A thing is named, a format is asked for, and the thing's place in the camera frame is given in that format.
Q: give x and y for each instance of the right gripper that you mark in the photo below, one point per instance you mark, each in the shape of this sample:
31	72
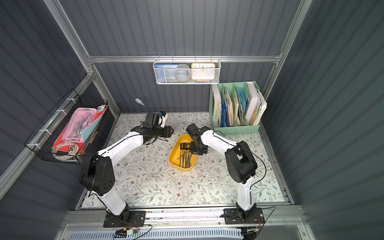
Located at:
197	147

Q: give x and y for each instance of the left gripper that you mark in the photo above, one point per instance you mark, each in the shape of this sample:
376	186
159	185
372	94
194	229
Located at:
167	131

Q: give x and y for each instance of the yellow storage tray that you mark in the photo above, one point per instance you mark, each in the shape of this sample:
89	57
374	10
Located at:
175	153

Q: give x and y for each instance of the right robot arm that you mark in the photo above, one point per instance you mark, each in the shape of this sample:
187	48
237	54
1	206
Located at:
240	162

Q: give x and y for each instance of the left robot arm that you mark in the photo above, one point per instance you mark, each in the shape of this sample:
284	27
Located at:
98	172

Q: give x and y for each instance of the file tools in tray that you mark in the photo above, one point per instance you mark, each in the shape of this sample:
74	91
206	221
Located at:
185	159

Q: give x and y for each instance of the blue box in basket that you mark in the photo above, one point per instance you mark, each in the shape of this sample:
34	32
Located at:
165	72

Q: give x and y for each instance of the green file organizer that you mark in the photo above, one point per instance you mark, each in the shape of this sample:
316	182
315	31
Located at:
227	109

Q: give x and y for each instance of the pink plastic tool case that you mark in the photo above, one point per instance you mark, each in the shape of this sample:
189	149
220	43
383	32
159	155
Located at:
79	121

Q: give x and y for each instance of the grey tape roll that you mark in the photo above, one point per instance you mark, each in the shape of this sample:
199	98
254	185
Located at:
182	73

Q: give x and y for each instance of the yellow white clock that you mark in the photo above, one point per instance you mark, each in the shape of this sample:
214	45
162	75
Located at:
203	71

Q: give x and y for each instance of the red folder in basket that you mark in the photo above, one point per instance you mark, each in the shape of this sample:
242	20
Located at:
68	148

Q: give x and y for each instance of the white book in organizer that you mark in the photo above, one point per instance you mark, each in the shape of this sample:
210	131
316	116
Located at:
252	104

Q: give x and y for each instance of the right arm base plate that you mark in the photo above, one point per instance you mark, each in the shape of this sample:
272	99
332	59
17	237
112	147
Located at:
235	216

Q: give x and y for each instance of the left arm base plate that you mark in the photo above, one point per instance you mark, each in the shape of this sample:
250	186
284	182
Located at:
125	220

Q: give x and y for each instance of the black wire side basket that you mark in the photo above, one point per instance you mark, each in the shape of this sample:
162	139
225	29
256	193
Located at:
42	141

